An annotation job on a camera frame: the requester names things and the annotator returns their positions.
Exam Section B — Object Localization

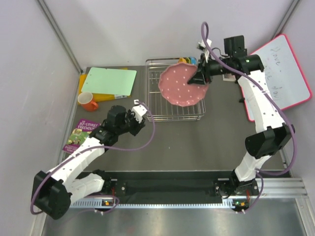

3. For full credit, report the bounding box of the orange mug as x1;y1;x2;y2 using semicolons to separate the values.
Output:
77;92;98;112

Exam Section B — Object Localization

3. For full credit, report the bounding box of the pink polka dot plate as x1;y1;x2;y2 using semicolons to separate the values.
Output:
158;62;209;107

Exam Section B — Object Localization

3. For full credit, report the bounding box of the blue polka dot plate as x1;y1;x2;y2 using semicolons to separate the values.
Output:
190;57;197;65

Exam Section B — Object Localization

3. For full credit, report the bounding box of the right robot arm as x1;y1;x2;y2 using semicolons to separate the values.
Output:
189;35;295;196

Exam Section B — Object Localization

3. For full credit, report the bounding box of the orange polka dot plate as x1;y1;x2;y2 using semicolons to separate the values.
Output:
178;58;187;63

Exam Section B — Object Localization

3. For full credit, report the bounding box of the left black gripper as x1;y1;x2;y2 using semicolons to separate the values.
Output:
116;108;145;136

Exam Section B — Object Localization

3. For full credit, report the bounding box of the white slotted cable duct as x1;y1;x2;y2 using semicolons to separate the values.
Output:
70;198;249;209

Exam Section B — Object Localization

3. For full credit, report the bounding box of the pink framed whiteboard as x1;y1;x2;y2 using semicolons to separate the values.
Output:
252;34;313;110

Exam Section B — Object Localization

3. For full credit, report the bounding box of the light green cutting board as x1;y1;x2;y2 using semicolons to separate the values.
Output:
81;67;137;96

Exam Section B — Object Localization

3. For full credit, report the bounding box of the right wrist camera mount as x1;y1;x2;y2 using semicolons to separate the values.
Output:
196;40;210;61

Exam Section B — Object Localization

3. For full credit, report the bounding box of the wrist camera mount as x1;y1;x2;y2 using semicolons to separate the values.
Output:
131;99;148;123
196;40;210;61

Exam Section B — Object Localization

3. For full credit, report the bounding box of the metal wire dish rack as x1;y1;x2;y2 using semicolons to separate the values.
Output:
145;58;206;121

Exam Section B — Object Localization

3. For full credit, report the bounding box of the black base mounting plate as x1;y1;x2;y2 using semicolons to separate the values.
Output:
93;170;258;204

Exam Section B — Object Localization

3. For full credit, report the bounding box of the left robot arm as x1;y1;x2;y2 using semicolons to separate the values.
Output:
30;100;150;220

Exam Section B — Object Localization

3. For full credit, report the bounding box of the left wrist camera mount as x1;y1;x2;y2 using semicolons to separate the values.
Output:
131;99;148;123

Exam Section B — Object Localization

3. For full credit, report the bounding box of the treehouse paperback book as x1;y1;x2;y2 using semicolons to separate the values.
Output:
63;119;100;154

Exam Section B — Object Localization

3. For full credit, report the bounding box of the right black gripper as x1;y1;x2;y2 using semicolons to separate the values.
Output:
187;54;231;86

